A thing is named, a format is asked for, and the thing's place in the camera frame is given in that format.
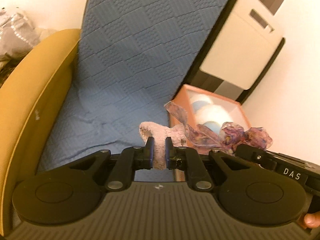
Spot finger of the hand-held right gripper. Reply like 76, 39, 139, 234
235, 143, 278, 172

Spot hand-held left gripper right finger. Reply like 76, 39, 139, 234
165, 136, 253, 192

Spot pink plush bunny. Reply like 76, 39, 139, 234
139, 121, 191, 170

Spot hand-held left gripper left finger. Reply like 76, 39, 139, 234
67, 136, 155, 192

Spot sheer purple ribbon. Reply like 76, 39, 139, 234
164, 100, 274, 153

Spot orange cardboard box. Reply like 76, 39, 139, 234
169, 84, 251, 151

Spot yellow sofa frame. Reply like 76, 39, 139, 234
0, 28, 81, 232

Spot grey blanket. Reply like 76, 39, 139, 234
0, 7, 58, 66

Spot white and blue plush toy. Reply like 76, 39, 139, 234
189, 97, 233, 136

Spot blue quilted cushion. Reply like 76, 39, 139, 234
37, 0, 234, 183

